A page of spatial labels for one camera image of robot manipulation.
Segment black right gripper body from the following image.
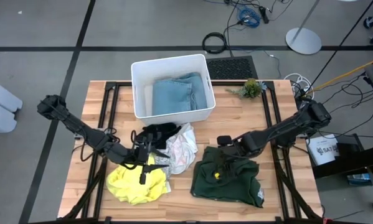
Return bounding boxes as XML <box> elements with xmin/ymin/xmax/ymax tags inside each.
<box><xmin>216</xmin><ymin>139</ymin><xmax>253</xmax><ymax>159</ymax></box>

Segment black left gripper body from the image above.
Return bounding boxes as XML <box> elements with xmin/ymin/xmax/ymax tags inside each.
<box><xmin>131</xmin><ymin>133</ymin><xmax>154</xmax><ymax>185</ymax></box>

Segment dark green sweatshirt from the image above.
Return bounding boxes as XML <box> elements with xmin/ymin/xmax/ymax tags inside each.
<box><xmin>191</xmin><ymin>146</ymin><xmax>265</xmax><ymax>208</ymax></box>

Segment light blue denim jeans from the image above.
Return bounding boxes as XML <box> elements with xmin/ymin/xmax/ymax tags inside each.
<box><xmin>151</xmin><ymin>72</ymin><xmax>208</xmax><ymax>116</ymax></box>

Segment black garment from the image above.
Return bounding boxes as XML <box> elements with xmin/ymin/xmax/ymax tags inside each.
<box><xmin>135</xmin><ymin>122</ymin><xmax>182</xmax><ymax>150</ymax></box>

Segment white patterned shirt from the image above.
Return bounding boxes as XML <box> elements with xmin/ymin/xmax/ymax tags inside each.
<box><xmin>154</xmin><ymin>123</ymin><xmax>199</xmax><ymax>175</ymax></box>

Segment yellow shirt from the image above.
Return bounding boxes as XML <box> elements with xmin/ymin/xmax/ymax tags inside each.
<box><xmin>106</xmin><ymin>154</ymin><xmax>171</xmax><ymax>206</ymax></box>

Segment small artificial green plant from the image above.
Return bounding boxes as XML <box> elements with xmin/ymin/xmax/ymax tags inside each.
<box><xmin>225</xmin><ymin>77</ymin><xmax>268</xmax><ymax>100</ymax></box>

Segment white perforated plastic basket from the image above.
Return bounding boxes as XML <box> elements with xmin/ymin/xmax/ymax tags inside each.
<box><xmin>130</xmin><ymin>54</ymin><xmax>217</xmax><ymax>126</ymax></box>

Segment black grid floor mat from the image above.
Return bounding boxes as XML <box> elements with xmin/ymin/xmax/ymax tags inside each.
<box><xmin>204</xmin><ymin>55</ymin><xmax>258</xmax><ymax>80</ymax></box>

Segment white printed box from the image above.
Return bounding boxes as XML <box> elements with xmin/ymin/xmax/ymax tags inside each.
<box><xmin>306</xmin><ymin>134</ymin><xmax>341</xmax><ymax>166</ymax></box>

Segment black equipment cart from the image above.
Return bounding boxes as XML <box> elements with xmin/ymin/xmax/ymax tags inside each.
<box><xmin>310</xmin><ymin>133</ymin><xmax>373</xmax><ymax>187</ymax></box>

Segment blue flat box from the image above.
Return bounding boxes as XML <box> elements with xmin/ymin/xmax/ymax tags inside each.
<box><xmin>347</xmin><ymin>173</ymin><xmax>372</xmax><ymax>187</ymax></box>

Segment grey round-base lamp stand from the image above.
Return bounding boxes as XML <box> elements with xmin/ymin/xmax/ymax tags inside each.
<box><xmin>285</xmin><ymin>0</ymin><xmax>323</xmax><ymax>56</ymax></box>

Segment yellow pole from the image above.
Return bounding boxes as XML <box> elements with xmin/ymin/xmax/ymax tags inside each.
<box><xmin>304</xmin><ymin>57</ymin><xmax>373</xmax><ymax>94</ymax></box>

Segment black power adapter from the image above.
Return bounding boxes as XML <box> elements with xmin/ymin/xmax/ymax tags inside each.
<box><xmin>258</xmin><ymin>5</ymin><xmax>270</xmax><ymax>25</ymax></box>

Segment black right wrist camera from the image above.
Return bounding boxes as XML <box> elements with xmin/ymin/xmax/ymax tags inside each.
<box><xmin>216</xmin><ymin>135</ymin><xmax>233</xmax><ymax>147</ymax></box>

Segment black aluminium table frame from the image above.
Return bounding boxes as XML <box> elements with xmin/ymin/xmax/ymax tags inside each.
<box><xmin>60</xmin><ymin>80</ymin><xmax>324</xmax><ymax>224</ymax></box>

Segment coiled white cable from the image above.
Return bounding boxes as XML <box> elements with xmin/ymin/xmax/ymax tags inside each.
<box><xmin>284</xmin><ymin>73</ymin><xmax>314</xmax><ymax>100</ymax></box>

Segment coiled black cable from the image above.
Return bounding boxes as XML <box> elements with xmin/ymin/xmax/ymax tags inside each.
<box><xmin>201</xmin><ymin>32</ymin><xmax>228</xmax><ymax>55</ymax></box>

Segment coiled blue cable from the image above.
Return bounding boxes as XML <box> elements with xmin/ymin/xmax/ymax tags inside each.
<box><xmin>235</xmin><ymin>6</ymin><xmax>262</xmax><ymax>29</ymax></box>

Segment thin black cable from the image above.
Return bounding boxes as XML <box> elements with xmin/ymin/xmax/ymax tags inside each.
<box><xmin>304</xmin><ymin>0</ymin><xmax>373</xmax><ymax>94</ymax></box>

